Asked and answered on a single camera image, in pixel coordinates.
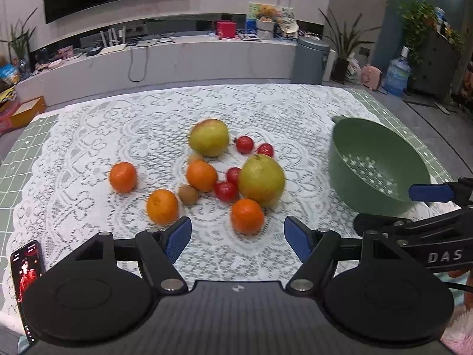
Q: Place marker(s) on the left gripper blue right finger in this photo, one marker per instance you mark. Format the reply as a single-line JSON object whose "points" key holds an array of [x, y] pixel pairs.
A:
{"points": [[315, 251]]}

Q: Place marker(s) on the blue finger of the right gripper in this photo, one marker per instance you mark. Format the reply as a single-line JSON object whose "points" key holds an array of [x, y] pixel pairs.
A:
{"points": [[460, 220], [429, 193]]}

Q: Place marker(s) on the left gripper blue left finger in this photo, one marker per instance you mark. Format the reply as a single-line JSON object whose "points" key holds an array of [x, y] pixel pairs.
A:
{"points": [[157, 254]]}

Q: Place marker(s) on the orange mandarin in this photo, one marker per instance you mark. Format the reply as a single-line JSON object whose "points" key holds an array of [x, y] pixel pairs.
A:
{"points": [[123, 177], [247, 217], [162, 207], [201, 175]]}

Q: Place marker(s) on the green plastic colander bowl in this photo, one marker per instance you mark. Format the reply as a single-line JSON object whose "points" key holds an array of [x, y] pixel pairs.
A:
{"points": [[372, 168]]}

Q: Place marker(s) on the brown kiwi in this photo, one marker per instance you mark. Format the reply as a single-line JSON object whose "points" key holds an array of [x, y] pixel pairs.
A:
{"points": [[188, 195]]}

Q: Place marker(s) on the red cherry tomato front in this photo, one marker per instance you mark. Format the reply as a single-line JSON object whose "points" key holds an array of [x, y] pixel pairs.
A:
{"points": [[226, 191]]}

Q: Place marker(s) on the red cherry tomato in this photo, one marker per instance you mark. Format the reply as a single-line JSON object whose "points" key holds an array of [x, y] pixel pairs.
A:
{"points": [[232, 175], [226, 191], [266, 149], [244, 144]]}

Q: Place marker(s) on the yellow-green pear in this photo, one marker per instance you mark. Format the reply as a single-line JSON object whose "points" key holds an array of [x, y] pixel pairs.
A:
{"points": [[262, 179]]}

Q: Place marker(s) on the green-red apple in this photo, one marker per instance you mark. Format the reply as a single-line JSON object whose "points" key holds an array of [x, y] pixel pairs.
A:
{"points": [[209, 137]]}

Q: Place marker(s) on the white lace tablecloth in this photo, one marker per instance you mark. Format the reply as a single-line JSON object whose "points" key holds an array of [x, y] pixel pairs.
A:
{"points": [[215, 252]]}

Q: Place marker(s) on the dark cabinet with ivy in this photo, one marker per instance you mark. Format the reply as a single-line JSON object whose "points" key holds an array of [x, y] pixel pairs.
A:
{"points": [[435, 49]]}

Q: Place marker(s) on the blue water bottle jug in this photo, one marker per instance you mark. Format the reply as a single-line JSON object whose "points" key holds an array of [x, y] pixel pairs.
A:
{"points": [[397, 75]]}

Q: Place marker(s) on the pink small heater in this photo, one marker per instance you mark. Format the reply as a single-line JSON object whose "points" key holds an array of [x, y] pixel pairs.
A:
{"points": [[371, 77]]}

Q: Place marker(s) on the smartphone with red screen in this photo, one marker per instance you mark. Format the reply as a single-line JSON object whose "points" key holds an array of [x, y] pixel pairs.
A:
{"points": [[27, 266]]}

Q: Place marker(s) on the white plastic bag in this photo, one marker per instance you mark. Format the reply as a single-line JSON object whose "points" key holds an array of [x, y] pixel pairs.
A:
{"points": [[353, 71]]}

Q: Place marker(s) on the tall potted plant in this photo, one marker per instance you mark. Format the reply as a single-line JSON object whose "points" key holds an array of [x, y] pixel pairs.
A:
{"points": [[345, 39]]}

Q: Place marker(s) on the green grid table mat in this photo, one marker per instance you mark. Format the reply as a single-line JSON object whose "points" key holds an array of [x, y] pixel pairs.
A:
{"points": [[62, 163]]}

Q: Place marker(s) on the grey pedal trash bin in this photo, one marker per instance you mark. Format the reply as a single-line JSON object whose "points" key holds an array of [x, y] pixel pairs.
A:
{"points": [[310, 61]]}

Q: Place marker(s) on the white marble tv bench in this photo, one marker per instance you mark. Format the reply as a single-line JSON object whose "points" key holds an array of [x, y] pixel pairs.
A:
{"points": [[180, 62]]}

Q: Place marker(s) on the orange cardboard box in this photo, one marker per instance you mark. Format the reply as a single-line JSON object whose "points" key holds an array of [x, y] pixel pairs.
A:
{"points": [[27, 111]]}

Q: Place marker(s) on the white wifi router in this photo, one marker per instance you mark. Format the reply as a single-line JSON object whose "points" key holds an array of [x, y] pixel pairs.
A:
{"points": [[113, 40]]}

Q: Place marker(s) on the red box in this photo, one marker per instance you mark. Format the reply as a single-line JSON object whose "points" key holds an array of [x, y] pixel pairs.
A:
{"points": [[226, 29]]}

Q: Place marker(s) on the teddy bear in pot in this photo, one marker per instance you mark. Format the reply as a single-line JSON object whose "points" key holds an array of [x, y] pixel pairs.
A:
{"points": [[266, 16]]}

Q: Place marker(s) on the potted plant left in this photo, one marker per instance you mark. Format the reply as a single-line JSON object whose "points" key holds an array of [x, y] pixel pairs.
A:
{"points": [[19, 43]]}

